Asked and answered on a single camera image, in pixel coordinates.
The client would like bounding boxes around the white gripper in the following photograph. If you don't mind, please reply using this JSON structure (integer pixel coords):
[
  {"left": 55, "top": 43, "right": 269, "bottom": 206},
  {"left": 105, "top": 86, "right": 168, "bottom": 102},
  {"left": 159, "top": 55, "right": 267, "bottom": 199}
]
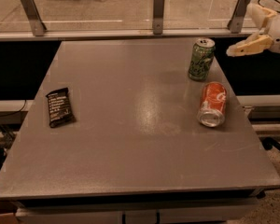
[{"left": 226, "top": 3, "right": 280, "bottom": 57}]

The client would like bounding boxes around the green soda can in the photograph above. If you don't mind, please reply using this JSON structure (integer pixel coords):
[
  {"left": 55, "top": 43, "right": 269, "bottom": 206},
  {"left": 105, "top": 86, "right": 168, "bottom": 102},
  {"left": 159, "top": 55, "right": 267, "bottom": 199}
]
[{"left": 188, "top": 37, "right": 216, "bottom": 81}]

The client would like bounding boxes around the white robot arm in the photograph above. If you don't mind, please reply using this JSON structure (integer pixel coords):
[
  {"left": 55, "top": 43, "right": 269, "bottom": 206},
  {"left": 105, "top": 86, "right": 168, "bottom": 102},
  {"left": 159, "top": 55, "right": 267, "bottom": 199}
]
[{"left": 226, "top": 3, "right": 280, "bottom": 57}]

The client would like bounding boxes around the red soda can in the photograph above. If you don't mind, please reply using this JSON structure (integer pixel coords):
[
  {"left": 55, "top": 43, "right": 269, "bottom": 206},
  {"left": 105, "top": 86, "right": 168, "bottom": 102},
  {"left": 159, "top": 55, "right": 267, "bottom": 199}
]
[{"left": 197, "top": 82, "right": 227, "bottom": 128}]

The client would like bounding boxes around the black snack bar packet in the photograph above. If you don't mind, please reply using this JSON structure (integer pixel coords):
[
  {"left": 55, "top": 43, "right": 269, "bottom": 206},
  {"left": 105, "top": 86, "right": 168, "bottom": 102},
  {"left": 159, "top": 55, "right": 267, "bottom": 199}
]
[{"left": 46, "top": 88, "right": 75, "bottom": 128}]

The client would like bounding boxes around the cardboard box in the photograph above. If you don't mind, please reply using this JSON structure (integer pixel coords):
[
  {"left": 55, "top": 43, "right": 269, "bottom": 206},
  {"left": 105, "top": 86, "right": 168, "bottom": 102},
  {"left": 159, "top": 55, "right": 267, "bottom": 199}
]
[{"left": 0, "top": 201, "right": 23, "bottom": 224}]

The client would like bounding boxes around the right metal bracket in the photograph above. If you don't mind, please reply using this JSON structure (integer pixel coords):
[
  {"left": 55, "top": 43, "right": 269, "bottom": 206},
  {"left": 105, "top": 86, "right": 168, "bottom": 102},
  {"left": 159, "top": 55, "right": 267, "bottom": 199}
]
[{"left": 227, "top": 0, "right": 251, "bottom": 34}]

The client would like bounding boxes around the metal bracket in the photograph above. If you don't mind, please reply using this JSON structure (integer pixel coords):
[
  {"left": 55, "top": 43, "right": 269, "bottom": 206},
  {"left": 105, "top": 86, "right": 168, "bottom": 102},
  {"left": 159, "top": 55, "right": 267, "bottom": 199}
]
[
  {"left": 152, "top": 0, "right": 165, "bottom": 35},
  {"left": 227, "top": 0, "right": 251, "bottom": 34},
  {"left": 21, "top": 0, "right": 47, "bottom": 36}
]

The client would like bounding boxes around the middle metal bracket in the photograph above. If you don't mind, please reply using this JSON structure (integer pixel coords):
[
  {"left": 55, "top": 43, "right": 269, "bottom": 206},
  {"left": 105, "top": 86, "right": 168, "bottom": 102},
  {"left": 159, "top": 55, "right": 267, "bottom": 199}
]
[{"left": 152, "top": 0, "right": 165, "bottom": 35}]

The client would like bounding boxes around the metal barrier rail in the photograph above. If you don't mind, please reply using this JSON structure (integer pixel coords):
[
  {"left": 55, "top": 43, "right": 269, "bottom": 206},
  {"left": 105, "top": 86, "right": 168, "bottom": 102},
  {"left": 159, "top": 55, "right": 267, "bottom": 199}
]
[{"left": 0, "top": 28, "right": 257, "bottom": 41}]

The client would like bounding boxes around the left metal bracket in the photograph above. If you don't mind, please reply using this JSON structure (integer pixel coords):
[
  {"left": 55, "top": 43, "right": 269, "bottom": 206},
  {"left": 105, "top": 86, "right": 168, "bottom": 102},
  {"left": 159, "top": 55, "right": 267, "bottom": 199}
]
[{"left": 21, "top": 0, "right": 47, "bottom": 36}]

